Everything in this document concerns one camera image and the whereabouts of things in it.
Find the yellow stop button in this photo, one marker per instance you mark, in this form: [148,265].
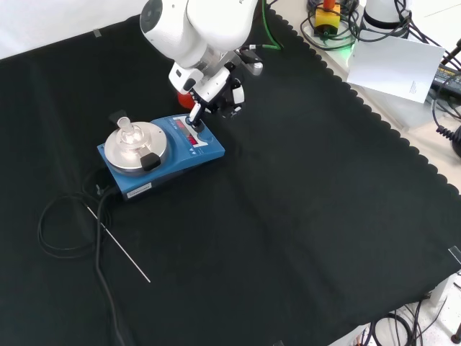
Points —
[327,19]

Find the orange round object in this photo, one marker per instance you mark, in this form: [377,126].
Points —
[184,101]

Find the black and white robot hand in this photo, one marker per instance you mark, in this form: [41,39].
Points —
[212,84]

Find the black cloth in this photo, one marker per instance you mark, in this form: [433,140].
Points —
[288,202]

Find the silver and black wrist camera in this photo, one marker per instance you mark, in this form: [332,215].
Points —
[254,65]

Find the black power adapter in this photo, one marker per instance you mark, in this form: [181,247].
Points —
[448,79]

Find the clear round-bottom glass flask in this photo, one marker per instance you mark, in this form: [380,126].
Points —
[127,135]

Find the heater with blue base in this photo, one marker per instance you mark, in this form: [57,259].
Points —
[201,149]

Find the thin metal probe rod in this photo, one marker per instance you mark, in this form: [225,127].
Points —
[119,245]

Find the clear tape piece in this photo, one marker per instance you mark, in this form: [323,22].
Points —
[455,254]
[97,33]

